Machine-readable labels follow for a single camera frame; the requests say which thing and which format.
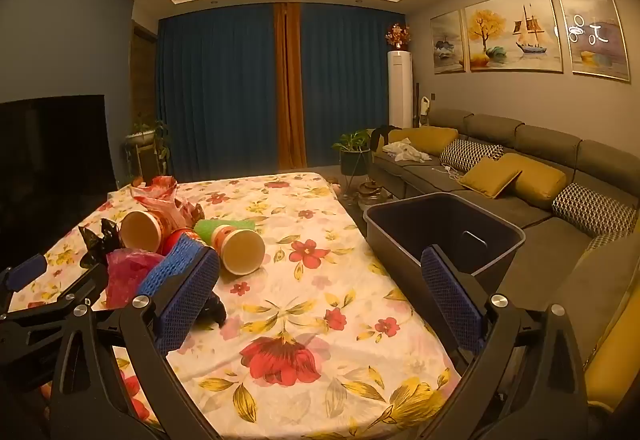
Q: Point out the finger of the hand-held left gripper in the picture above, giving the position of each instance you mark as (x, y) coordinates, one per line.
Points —
(27, 272)
(92, 280)

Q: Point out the floral tablecloth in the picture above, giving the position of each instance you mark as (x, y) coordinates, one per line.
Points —
(320, 305)

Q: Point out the black plastic bag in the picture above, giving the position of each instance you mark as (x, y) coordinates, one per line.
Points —
(97, 240)
(214, 310)

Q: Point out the wooden door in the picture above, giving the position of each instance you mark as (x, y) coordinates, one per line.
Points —
(144, 84)

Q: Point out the grey plastic bin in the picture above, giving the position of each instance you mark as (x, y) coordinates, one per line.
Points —
(425, 220)

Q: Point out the black clothing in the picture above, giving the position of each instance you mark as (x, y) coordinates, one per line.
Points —
(381, 134)

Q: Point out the red gold flower ornament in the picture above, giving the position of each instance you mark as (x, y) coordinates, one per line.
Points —
(397, 37)

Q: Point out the sailboat and tree painting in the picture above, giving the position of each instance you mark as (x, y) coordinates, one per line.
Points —
(512, 29)

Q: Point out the grey cushion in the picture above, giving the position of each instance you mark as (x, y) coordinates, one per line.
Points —
(595, 290)

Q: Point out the white cloth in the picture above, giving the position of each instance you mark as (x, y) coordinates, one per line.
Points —
(405, 150)

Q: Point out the white standing air conditioner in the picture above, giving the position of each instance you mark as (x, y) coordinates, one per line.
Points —
(400, 89)

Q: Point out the mustard yellow cushion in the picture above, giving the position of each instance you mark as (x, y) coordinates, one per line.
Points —
(430, 139)
(487, 177)
(542, 182)

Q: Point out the blue foam net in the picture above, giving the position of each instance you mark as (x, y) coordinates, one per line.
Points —
(167, 265)

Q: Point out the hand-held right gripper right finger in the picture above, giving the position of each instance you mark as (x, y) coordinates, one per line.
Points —
(450, 300)

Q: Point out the black white patterned cushion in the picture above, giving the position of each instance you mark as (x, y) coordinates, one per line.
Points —
(592, 210)
(470, 154)
(602, 242)

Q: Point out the red snack bag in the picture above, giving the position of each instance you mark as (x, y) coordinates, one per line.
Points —
(167, 200)

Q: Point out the yellow plant stand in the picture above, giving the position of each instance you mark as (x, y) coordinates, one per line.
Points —
(132, 162)

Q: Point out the white handheld vacuum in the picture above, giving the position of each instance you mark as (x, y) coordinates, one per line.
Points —
(424, 109)

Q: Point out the large yellow cushion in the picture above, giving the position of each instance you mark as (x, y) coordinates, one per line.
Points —
(617, 360)

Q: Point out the blue curtain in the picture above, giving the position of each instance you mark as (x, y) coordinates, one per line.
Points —
(215, 89)
(350, 84)

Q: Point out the orange curtain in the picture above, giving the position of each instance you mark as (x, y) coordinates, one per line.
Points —
(290, 84)

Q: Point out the potted plant dark pot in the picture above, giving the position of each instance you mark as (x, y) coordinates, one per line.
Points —
(354, 147)

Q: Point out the pink plastic bag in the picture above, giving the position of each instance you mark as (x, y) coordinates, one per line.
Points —
(127, 275)

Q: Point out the black television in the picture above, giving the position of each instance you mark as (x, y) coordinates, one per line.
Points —
(50, 159)

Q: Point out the paper cup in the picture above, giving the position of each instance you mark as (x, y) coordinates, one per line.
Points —
(242, 252)
(142, 231)

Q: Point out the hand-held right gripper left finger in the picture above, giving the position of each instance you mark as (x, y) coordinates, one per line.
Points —
(185, 300)

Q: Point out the small landscape painting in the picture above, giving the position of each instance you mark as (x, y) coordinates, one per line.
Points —
(447, 42)

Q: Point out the purple framed painting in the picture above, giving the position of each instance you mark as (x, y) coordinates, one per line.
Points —
(592, 29)

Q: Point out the grey sofa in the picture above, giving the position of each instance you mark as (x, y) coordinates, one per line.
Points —
(500, 215)

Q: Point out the potted plant white pot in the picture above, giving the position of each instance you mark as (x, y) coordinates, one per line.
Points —
(147, 132)

